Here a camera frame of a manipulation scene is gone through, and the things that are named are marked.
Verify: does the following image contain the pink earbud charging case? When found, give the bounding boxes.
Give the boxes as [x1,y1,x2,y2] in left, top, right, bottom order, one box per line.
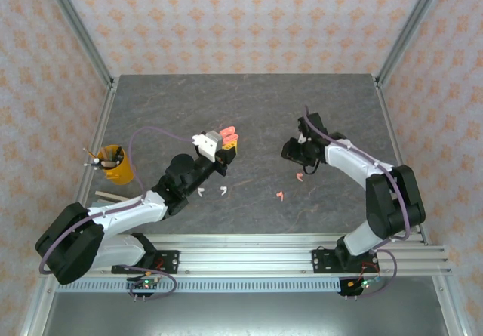
[219,125,239,145]

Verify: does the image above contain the grey slotted cable duct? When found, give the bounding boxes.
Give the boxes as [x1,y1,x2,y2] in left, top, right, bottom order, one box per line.
[55,279,343,294]

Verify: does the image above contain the yellow pen cup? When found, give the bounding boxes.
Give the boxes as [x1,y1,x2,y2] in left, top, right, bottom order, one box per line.
[93,143,137,186]

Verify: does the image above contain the wooden stick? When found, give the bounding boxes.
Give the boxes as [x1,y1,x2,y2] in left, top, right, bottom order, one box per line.
[94,190,131,203]

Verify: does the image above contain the aluminium table side rail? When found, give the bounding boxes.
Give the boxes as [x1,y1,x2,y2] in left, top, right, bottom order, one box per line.
[18,81,118,336]
[373,75,469,336]

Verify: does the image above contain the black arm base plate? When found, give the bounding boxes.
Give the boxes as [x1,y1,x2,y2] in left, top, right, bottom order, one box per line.
[311,248,380,276]
[111,249,180,275]

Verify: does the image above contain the grey metal panel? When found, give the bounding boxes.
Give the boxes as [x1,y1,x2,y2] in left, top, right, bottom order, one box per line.
[41,292,454,336]

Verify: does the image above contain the aluminium frame post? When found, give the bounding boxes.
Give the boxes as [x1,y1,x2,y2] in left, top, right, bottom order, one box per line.
[40,0,116,88]
[375,0,450,88]

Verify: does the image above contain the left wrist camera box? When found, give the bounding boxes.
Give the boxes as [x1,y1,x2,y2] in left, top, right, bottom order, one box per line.
[191,128,226,163]

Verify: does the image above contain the green controller circuit board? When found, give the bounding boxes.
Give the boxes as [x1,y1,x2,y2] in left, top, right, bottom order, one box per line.
[126,270,163,290]
[349,273,382,290]

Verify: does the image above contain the aluminium mounting rail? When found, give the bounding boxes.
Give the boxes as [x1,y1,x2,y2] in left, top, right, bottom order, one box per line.
[39,233,454,276]

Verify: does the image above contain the black board bracket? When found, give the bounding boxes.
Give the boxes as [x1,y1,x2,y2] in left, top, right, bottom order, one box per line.
[338,278,366,300]
[128,288,159,302]

